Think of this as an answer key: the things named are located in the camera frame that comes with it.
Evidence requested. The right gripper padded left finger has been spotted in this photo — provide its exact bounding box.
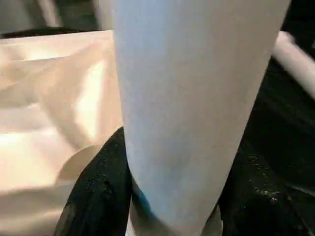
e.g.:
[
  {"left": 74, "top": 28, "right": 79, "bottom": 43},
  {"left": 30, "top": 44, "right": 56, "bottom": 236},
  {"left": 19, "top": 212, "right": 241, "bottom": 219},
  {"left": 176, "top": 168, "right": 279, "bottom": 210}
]
[{"left": 52, "top": 126, "right": 134, "bottom": 236}]

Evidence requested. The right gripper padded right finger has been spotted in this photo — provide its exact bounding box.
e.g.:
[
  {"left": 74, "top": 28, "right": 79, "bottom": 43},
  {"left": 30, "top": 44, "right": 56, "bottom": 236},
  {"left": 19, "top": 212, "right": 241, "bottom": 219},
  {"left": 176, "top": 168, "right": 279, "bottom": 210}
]
[{"left": 218, "top": 140, "right": 315, "bottom": 236}]

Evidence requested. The white plastic table top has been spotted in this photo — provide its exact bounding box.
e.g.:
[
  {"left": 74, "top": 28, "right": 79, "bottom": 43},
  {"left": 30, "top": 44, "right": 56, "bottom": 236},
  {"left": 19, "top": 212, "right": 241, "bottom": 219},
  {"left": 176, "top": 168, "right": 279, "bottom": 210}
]
[{"left": 0, "top": 29, "right": 125, "bottom": 236}]

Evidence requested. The black plastic mat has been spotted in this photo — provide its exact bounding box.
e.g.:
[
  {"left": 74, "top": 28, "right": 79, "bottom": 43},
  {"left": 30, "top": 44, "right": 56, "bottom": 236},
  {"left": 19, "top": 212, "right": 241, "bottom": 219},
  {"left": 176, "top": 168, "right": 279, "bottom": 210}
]
[{"left": 0, "top": 0, "right": 315, "bottom": 236}]

